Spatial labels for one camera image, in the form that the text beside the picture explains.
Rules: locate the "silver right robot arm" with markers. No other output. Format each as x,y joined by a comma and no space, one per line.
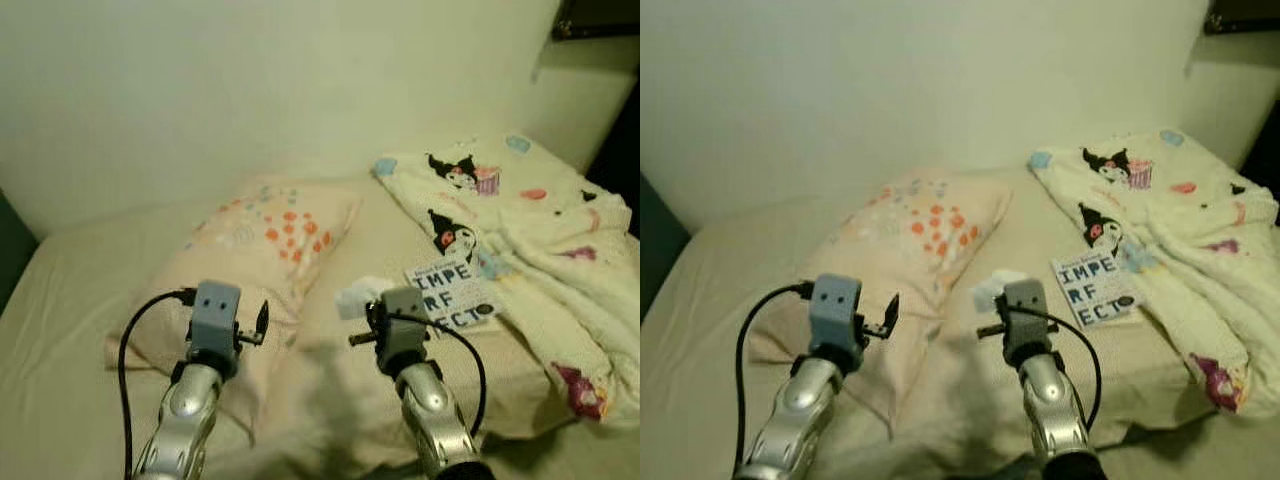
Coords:
1050,410
430,410

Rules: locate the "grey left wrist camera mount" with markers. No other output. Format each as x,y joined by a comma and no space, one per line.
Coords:
215,315
835,310

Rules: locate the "dark wall shelf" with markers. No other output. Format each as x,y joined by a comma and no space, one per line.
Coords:
600,18
1245,15

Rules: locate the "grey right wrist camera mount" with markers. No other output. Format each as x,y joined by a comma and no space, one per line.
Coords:
1025,305
405,310

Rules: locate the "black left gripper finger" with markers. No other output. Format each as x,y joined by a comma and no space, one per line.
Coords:
892,312
263,318

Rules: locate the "pink patterned pillow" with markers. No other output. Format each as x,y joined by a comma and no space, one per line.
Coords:
270,260
920,250

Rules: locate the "beige sheeted mattress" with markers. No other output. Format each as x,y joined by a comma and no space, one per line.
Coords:
80,330
720,330

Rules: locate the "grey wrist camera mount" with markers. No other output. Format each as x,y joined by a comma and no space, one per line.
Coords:
215,315
1025,305
835,310
405,310

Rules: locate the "white book blue letters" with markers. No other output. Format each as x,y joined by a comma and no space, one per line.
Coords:
1095,285
450,290

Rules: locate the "teal padded headboard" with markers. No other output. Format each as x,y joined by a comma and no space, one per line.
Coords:
660,250
12,260

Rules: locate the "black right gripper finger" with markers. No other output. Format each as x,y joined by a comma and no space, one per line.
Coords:
375,314

